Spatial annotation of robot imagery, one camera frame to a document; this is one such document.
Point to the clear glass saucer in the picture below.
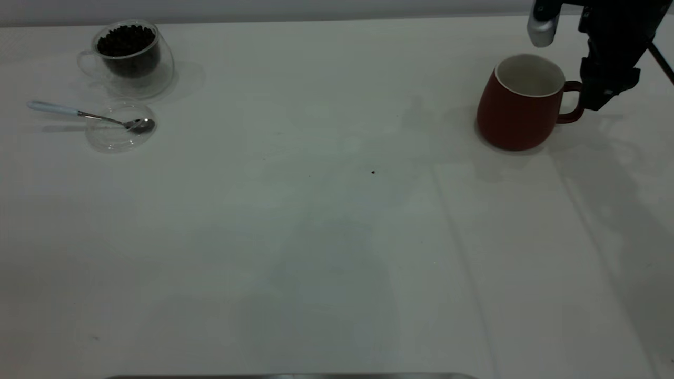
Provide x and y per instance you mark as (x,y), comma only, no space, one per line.
(113,139)

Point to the clear glass cup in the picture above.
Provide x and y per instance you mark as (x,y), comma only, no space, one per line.
(152,73)

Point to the red ceramic mug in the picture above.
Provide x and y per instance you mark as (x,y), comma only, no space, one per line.
(511,121)

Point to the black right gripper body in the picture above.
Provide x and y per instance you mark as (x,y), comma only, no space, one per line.
(616,26)

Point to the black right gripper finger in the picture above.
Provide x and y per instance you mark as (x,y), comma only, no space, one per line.
(594,84)
(621,79)

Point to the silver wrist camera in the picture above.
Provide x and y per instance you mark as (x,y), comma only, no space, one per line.
(542,29)

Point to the dark coffee beans pile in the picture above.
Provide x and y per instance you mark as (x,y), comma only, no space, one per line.
(128,47)

